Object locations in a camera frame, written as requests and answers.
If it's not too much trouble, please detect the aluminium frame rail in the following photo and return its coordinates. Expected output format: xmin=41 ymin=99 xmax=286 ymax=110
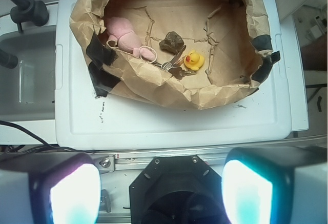
xmin=90 ymin=140 xmax=328 ymax=174

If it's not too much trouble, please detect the black cable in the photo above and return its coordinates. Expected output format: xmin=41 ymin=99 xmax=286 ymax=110
xmin=0 ymin=120 xmax=93 ymax=155

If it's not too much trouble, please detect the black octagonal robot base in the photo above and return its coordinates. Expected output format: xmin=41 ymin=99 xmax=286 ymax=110
xmin=129 ymin=155 xmax=227 ymax=223

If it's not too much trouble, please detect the brown paper bag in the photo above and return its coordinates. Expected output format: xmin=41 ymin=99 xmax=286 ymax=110
xmin=70 ymin=0 xmax=280 ymax=110

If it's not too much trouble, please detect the pink plush toy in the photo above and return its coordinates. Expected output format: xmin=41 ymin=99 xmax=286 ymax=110
xmin=106 ymin=17 xmax=157 ymax=63

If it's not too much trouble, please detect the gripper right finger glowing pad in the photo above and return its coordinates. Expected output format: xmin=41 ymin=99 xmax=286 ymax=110
xmin=221 ymin=146 xmax=327 ymax=223

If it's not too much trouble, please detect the white plastic bin lid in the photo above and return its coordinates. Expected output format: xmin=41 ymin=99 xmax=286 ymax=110
xmin=54 ymin=0 xmax=292 ymax=150

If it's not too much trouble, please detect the dark brown rock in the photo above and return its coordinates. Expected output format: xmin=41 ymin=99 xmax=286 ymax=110
xmin=159 ymin=31 xmax=185 ymax=54

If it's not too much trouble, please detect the metal key bunch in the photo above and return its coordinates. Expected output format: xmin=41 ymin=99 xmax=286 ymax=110
xmin=152 ymin=45 xmax=196 ymax=80

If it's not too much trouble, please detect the yellow rubber duck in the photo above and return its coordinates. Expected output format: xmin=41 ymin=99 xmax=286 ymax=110
xmin=183 ymin=50 xmax=205 ymax=71

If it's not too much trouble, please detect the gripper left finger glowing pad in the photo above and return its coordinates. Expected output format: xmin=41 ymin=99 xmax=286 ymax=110
xmin=1 ymin=152 xmax=101 ymax=223

